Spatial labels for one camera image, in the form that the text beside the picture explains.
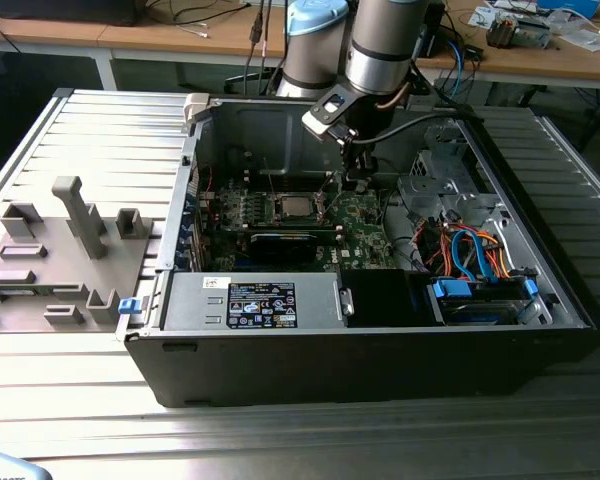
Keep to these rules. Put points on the black graphics card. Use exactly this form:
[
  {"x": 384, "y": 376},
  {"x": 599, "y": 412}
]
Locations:
[{"x": 282, "y": 248}]

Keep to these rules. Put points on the grey rounded object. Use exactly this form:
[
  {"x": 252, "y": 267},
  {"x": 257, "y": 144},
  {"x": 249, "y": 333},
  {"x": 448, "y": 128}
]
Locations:
[{"x": 5, "y": 467}]

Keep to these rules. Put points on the round coin cell battery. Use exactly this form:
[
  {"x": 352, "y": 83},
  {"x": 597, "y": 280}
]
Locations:
[{"x": 361, "y": 187}]

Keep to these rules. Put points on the hard disk in blue carrier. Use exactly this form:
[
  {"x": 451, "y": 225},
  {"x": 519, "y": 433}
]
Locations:
[{"x": 450, "y": 291}]

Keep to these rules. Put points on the grey power supply unit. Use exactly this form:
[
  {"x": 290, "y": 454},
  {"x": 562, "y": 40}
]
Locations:
[{"x": 190, "y": 300}]

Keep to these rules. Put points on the metal device on desk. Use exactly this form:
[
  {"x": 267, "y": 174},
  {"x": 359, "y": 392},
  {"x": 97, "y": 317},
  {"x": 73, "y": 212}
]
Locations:
[{"x": 520, "y": 32}]

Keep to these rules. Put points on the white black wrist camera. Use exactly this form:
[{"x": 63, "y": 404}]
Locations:
[{"x": 317, "y": 122}]

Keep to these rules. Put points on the green RAM stick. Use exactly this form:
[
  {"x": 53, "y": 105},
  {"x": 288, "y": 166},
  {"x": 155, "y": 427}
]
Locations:
[{"x": 20, "y": 292}]

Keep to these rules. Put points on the metal drive cage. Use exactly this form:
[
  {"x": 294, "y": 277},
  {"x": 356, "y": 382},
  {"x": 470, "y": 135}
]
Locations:
[{"x": 430, "y": 192}]

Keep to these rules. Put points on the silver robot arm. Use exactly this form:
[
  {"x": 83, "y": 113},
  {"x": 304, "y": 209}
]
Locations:
[{"x": 380, "y": 50}]

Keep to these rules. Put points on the blue case latch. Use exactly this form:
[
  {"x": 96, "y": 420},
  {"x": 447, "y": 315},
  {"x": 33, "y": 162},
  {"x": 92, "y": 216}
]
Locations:
[{"x": 129, "y": 306}]

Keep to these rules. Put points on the blue box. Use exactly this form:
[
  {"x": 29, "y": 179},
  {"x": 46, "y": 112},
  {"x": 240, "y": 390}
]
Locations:
[{"x": 575, "y": 5}]

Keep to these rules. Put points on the black flat device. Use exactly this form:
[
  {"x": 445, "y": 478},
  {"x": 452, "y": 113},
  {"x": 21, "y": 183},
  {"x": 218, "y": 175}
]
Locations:
[{"x": 65, "y": 12}]

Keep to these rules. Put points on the white plastic case latch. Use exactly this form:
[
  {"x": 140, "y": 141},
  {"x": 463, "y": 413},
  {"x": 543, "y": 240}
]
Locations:
[{"x": 197, "y": 105}]

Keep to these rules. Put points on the wooden desk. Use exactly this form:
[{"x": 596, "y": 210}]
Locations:
[{"x": 130, "y": 30}]

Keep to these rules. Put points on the black PC case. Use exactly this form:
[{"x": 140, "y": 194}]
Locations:
[{"x": 330, "y": 370}]

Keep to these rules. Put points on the grey parts rack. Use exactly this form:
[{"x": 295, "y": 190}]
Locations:
[{"x": 55, "y": 235}]

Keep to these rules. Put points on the green motherboard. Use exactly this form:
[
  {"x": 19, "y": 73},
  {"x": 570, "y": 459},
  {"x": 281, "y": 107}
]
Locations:
[{"x": 365, "y": 235}]

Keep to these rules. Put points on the black RAM slot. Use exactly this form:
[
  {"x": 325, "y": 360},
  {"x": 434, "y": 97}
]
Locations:
[
  {"x": 295, "y": 179},
  {"x": 295, "y": 187},
  {"x": 325, "y": 232},
  {"x": 325, "y": 241}
]

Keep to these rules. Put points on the silver CPU green edge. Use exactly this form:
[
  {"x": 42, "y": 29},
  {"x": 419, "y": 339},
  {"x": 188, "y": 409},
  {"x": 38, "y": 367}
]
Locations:
[{"x": 296, "y": 206}]

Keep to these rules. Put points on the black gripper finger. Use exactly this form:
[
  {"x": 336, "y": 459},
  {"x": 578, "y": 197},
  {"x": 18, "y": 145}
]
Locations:
[{"x": 360, "y": 165}]

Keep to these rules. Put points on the CPU socket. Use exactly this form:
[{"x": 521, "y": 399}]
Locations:
[{"x": 300, "y": 219}]

